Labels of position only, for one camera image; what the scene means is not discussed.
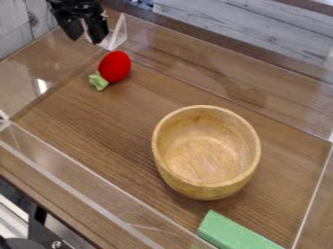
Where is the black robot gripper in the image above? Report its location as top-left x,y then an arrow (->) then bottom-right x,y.
46,0 -> 109,44

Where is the red plush strawberry toy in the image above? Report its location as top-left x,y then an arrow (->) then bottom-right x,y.
88,51 -> 131,90

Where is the wooden bowl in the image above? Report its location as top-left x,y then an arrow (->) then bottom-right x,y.
151,105 -> 262,200

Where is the green rectangular block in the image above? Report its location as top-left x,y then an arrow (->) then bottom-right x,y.
198,210 -> 284,249

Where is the clear acrylic corner bracket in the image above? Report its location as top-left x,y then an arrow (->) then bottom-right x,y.
81,13 -> 128,53

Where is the clear acrylic tray wall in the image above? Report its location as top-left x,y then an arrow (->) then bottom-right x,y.
0,112 -> 214,249

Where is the black table leg bracket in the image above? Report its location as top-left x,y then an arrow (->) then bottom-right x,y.
26,207 -> 73,249

